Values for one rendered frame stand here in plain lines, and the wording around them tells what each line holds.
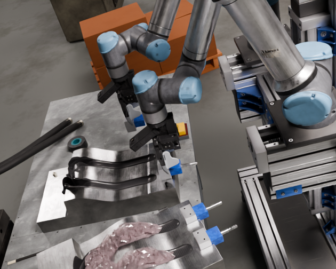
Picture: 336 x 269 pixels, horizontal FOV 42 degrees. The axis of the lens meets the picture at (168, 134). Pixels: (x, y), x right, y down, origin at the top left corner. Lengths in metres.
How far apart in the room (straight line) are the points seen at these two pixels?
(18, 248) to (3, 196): 1.64
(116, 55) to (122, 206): 0.52
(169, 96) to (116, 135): 0.72
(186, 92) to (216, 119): 1.94
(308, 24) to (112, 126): 0.96
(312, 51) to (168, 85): 0.40
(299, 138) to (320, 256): 0.85
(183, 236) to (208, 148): 1.61
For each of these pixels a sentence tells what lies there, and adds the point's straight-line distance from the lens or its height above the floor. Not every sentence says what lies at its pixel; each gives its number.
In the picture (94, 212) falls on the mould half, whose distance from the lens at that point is 1.52.
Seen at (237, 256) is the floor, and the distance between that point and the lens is 2.32.
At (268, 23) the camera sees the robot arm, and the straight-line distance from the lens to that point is 1.04.
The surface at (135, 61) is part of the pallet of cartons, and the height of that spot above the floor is 0.33.
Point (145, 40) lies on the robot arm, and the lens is 1.45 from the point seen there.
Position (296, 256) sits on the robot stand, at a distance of 2.04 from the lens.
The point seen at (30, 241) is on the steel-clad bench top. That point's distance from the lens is 1.64.
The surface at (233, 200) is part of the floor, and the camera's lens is 2.55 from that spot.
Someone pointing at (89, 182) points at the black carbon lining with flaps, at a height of 0.92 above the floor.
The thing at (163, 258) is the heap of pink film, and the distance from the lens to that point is 1.28.
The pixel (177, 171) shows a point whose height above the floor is 0.91.
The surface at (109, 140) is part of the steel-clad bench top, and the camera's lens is 1.88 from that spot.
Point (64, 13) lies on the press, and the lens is 4.81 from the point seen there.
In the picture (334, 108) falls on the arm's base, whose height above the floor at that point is 1.07.
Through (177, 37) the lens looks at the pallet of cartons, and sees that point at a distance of 3.49.
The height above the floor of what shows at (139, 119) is 0.94.
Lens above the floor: 1.90
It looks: 38 degrees down
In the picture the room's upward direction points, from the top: 17 degrees counter-clockwise
